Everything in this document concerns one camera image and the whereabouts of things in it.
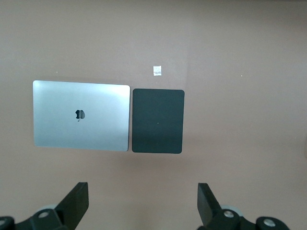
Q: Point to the black mouse pad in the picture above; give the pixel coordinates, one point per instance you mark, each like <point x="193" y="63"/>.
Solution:
<point x="158" y="107"/>

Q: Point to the silver closed laptop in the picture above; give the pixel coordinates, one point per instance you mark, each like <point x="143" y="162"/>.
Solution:
<point x="72" y="134"/>

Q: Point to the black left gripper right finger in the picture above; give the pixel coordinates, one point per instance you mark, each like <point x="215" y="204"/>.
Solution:
<point x="207" y="206"/>

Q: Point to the small tape piece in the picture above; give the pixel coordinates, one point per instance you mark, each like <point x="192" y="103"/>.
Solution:
<point x="157" y="70"/>

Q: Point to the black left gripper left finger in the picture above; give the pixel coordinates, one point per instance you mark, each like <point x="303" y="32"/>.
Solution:
<point x="74" y="203"/>

